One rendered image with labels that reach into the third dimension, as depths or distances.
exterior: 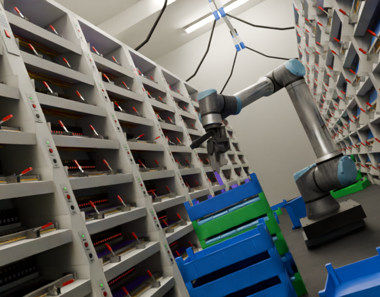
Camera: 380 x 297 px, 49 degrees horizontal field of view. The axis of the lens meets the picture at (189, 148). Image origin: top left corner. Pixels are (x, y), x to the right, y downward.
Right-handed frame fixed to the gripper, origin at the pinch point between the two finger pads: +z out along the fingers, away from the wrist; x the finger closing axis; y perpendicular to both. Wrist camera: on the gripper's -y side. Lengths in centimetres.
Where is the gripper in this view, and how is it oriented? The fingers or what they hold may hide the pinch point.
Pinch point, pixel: (215, 171)
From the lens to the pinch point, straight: 177.8
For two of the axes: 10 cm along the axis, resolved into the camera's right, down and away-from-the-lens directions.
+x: -3.0, 2.6, 9.2
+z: 1.5, 9.6, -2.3
